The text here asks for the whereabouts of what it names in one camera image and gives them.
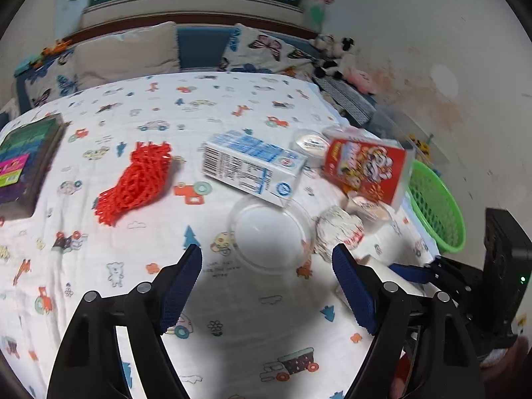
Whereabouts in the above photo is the small white yogurt cup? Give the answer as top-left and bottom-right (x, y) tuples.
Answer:
(292, 130), (330, 168)
(346, 191), (392, 222)

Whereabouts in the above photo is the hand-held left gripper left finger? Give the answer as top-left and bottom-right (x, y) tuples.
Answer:
(46, 243), (204, 399)

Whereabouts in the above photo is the pile of plastic toys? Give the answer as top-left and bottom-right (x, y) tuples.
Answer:
(409, 133), (433, 159)

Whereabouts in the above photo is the pink round plush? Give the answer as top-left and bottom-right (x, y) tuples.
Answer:
(345, 66), (377, 94)

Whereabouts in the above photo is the red snack container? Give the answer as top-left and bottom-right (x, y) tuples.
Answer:
(322, 137), (415, 217)

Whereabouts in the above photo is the black white cow plush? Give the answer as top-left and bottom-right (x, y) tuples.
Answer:
(310, 35), (356, 79)

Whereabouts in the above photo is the teal toy car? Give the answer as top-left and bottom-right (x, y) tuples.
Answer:
(14, 54), (42, 75)

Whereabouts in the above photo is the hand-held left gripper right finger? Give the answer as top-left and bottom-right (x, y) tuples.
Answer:
(332, 243), (487, 399)

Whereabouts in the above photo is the green plastic basket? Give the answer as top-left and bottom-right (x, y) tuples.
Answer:
(405, 160), (465, 255)

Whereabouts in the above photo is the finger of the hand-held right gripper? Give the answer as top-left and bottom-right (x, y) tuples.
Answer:
(390, 258), (462, 289)

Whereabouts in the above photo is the white blue milk carton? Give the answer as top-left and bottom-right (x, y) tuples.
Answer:
(200, 130), (309, 208)

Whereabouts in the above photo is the grey striped cloth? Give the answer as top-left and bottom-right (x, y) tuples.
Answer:
(318, 77), (375, 127)

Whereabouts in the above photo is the large butterfly print pillow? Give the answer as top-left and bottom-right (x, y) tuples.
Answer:
(218, 24), (319, 81)

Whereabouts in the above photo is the clear round plastic lid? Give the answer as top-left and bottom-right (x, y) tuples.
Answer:
(228, 197), (314, 275)

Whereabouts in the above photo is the person's right forearm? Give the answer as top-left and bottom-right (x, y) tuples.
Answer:
(505, 334), (532, 367)

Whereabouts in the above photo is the orange toy car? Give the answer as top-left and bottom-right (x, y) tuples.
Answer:
(42, 39), (73, 57)

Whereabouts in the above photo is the colourful striped box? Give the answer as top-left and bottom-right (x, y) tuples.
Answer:
(0, 113), (66, 219)

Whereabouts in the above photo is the red mesh net bag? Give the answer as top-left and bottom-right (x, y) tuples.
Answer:
(93, 140), (173, 227)

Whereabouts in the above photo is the small butterfly print pillow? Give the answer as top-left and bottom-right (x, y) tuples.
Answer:
(23, 52), (79, 111)

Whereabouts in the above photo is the clear plastic storage bin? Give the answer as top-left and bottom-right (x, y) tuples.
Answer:
(366, 104), (452, 175)

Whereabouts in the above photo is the beige pillow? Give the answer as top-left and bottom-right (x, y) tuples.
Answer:
(72, 22), (181, 90)

